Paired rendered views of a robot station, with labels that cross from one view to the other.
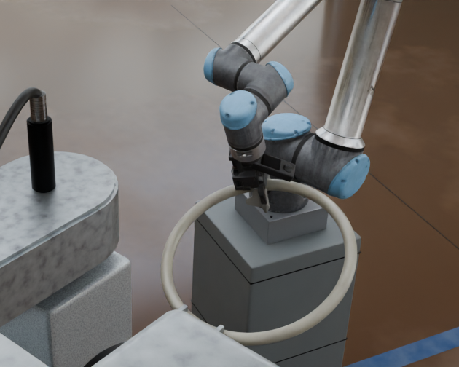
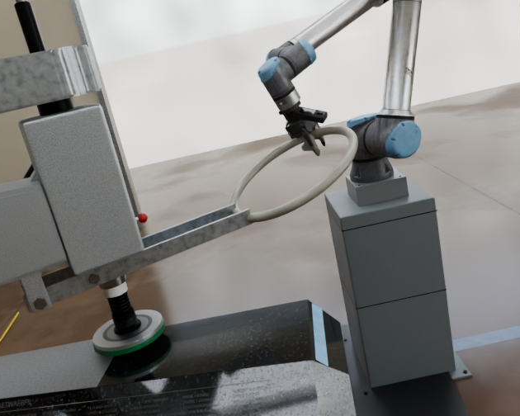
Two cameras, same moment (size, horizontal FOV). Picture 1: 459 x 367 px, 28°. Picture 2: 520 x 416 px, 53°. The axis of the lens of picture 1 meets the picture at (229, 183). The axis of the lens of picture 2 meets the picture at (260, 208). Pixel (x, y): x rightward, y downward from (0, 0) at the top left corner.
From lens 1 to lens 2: 128 cm
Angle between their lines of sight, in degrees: 31
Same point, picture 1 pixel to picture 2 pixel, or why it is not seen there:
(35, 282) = not seen: outside the picture
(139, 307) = (336, 300)
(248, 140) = (278, 89)
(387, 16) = (407, 11)
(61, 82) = not seen: hidden behind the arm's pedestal
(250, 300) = (346, 245)
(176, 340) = not seen: outside the picture
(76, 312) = (49, 130)
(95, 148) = not seen: hidden behind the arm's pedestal
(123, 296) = (99, 132)
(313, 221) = (395, 189)
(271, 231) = (359, 195)
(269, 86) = (292, 51)
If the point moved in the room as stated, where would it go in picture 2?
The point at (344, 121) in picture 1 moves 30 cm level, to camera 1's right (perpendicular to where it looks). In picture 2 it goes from (390, 97) to (474, 84)
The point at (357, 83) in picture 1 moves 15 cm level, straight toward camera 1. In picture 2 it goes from (394, 67) to (379, 73)
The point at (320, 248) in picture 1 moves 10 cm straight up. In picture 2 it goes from (397, 205) to (394, 182)
